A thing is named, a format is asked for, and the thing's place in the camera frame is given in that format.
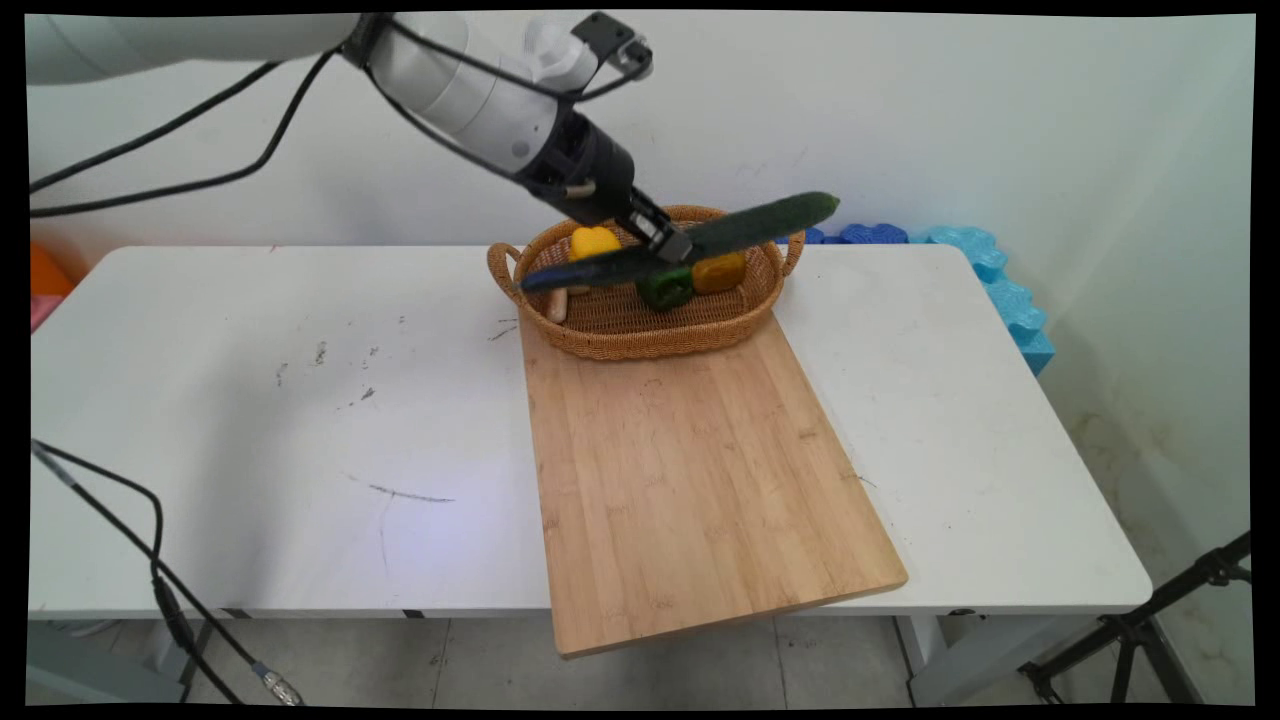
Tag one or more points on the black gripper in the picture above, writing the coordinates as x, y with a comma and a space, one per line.
590, 170

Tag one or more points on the long dark green cucumber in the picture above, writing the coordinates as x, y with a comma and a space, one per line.
760, 222

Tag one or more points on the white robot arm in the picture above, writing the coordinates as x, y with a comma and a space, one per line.
460, 90

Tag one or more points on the green bell pepper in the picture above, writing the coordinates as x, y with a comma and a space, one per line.
665, 289

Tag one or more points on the yellow bell pepper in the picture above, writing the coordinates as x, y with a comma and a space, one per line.
595, 241

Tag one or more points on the orange bell pepper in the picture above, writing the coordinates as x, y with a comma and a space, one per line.
720, 272

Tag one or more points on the wooden cutting board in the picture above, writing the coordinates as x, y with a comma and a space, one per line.
690, 480

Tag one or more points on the light blue foam mat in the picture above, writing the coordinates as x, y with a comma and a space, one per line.
1010, 300

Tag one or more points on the orange box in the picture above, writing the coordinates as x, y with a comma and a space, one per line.
48, 272

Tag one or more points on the black tripod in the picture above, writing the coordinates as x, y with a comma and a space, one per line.
1135, 630

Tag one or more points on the pink box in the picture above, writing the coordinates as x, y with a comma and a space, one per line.
42, 312

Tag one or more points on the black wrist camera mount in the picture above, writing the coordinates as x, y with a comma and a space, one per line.
605, 35

